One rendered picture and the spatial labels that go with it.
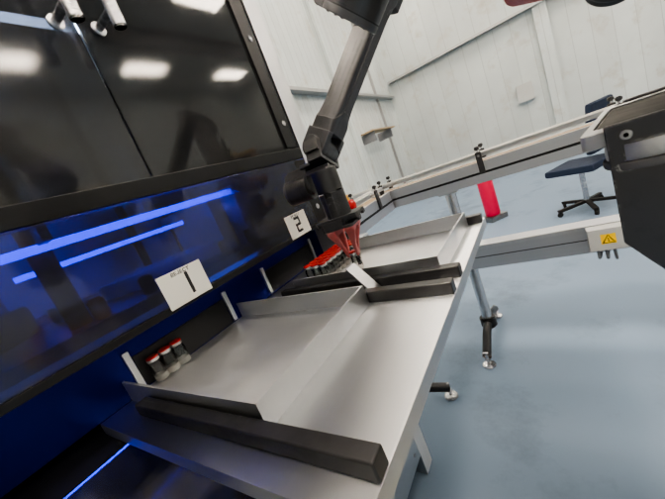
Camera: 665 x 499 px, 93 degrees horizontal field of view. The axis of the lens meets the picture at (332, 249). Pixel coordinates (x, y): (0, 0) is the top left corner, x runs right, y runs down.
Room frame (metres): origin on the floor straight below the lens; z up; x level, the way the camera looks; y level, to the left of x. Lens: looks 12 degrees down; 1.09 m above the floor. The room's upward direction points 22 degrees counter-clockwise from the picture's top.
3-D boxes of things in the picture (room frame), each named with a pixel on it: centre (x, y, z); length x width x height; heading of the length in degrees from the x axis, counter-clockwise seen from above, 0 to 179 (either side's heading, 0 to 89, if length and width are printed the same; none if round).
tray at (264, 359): (0.49, 0.19, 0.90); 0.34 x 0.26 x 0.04; 53
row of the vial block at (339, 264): (0.77, -0.01, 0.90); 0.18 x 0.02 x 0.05; 143
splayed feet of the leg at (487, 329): (1.50, -0.63, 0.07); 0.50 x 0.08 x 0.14; 143
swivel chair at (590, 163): (2.70, -2.34, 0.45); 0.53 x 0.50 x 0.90; 42
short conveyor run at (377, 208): (1.35, -0.12, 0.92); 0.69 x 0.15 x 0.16; 143
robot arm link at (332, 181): (0.70, -0.04, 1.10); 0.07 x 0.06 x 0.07; 61
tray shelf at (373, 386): (0.59, 0.03, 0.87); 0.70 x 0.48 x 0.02; 143
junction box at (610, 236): (1.13, -1.02, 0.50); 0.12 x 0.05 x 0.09; 53
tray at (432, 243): (0.70, -0.10, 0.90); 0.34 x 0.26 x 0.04; 53
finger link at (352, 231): (0.70, -0.04, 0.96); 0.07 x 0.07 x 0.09; 67
